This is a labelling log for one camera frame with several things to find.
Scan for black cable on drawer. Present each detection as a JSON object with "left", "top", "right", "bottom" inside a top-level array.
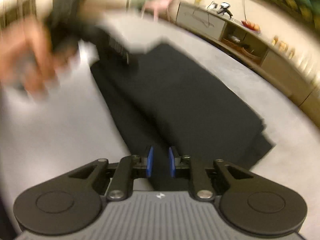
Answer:
[{"left": 183, "top": 6, "right": 216, "bottom": 28}]

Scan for golden ornaments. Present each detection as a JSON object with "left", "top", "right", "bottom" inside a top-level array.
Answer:
[{"left": 271, "top": 35, "right": 296, "bottom": 60}]

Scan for long tv cabinet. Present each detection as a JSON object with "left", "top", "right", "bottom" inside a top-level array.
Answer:
[{"left": 176, "top": 1, "right": 319, "bottom": 126}]

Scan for person left hand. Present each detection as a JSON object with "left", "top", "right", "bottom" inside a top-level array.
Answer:
[{"left": 1, "top": 16, "right": 79, "bottom": 98}]

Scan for small camera on tripod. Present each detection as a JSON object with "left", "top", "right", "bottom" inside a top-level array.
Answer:
[{"left": 217, "top": 2, "right": 233, "bottom": 18}]

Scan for red fruit plate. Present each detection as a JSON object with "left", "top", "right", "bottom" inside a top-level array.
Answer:
[{"left": 241, "top": 21, "right": 261, "bottom": 33}]

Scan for pink plastic chair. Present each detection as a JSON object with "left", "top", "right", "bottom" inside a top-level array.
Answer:
[{"left": 141, "top": 0, "right": 173, "bottom": 22}]

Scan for black garment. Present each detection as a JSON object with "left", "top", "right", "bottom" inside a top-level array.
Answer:
[{"left": 91, "top": 43, "right": 273, "bottom": 191}]

